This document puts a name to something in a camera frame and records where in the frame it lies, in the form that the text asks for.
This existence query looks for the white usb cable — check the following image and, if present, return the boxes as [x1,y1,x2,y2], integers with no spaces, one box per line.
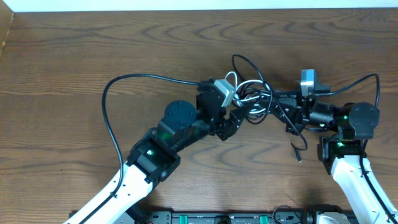
[224,71,272,114]

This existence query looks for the black usb cable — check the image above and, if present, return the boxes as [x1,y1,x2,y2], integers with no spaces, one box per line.
[231,54,308,164]

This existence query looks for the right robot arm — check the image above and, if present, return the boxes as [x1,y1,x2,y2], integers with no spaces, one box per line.
[260,90,397,223]

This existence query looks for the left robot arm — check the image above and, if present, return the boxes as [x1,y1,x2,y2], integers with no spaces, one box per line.
[67,80,254,223]

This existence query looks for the right camera black cable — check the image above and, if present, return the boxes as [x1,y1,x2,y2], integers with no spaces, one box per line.
[306,73,381,131]

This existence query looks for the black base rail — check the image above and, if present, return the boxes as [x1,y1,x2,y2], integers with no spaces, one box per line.
[114,204,359,224]

